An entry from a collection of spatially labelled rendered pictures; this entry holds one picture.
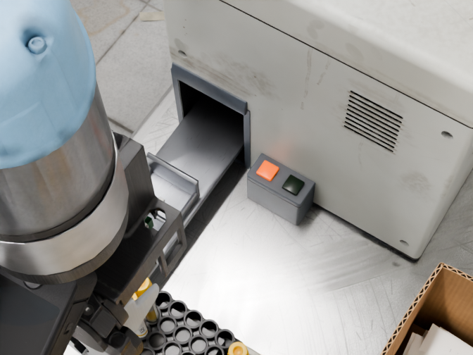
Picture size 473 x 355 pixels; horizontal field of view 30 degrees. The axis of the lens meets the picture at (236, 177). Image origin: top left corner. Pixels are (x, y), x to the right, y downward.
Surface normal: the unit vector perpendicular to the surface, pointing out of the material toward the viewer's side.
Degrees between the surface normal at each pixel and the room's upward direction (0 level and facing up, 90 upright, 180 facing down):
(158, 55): 0
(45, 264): 90
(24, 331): 29
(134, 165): 90
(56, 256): 90
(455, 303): 89
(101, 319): 40
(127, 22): 0
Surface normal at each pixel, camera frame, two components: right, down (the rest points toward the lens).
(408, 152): -0.54, 0.76
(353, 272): -0.02, -0.44
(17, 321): -0.27, -0.02
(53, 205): 0.46, 0.79
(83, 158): 0.85, 0.47
